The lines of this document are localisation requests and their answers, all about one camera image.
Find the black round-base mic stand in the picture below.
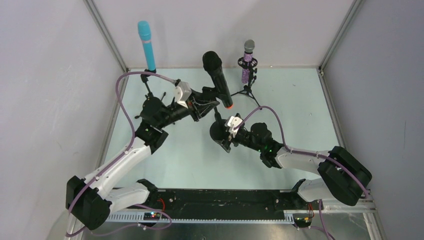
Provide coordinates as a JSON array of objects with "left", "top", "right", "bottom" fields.
[{"left": 209, "top": 107, "right": 227, "bottom": 141}]

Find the black microphone orange end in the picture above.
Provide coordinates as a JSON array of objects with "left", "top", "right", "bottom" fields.
[{"left": 202, "top": 51, "right": 234, "bottom": 109}]

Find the black tripod shock-mount stand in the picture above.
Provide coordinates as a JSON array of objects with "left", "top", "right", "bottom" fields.
[{"left": 231, "top": 57, "right": 260, "bottom": 107}]

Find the black small tripod stand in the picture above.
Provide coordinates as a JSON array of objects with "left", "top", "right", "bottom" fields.
[{"left": 134, "top": 69, "right": 166, "bottom": 119}]

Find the purple glitter microphone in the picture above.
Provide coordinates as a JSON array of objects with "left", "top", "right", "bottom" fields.
[{"left": 241, "top": 39, "right": 255, "bottom": 84}]

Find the turquoise microphone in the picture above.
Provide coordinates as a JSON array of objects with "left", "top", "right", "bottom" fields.
[{"left": 137, "top": 20, "right": 156, "bottom": 72}]

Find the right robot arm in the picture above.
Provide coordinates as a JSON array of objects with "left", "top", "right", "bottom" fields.
[{"left": 209, "top": 120, "right": 373, "bottom": 206}]

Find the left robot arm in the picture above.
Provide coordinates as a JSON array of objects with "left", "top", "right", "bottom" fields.
[{"left": 65, "top": 86, "right": 220, "bottom": 230}]

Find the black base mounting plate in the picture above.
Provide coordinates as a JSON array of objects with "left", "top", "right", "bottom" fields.
[{"left": 144, "top": 189, "right": 319, "bottom": 221}]

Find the right circuit board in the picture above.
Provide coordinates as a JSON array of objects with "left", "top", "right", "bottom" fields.
[{"left": 293, "top": 216, "right": 312, "bottom": 230}]

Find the circuit board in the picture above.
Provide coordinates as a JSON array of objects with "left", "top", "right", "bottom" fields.
[
  {"left": 293, "top": 216, "right": 312, "bottom": 230},
  {"left": 142, "top": 211, "right": 162, "bottom": 221}
]

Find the left circuit board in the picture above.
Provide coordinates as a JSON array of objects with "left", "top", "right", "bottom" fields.
[{"left": 142, "top": 211, "right": 162, "bottom": 221}]

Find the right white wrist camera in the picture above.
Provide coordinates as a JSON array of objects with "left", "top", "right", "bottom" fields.
[{"left": 225, "top": 115, "right": 243, "bottom": 138}]

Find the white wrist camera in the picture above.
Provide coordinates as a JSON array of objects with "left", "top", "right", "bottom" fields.
[
  {"left": 173, "top": 79, "right": 192, "bottom": 109},
  {"left": 225, "top": 115, "right": 243, "bottom": 138}
]

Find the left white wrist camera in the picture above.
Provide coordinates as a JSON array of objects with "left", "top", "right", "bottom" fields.
[{"left": 173, "top": 79, "right": 192, "bottom": 109}]

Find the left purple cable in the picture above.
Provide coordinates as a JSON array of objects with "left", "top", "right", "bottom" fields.
[{"left": 65, "top": 71, "right": 178, "bottom": 238}]

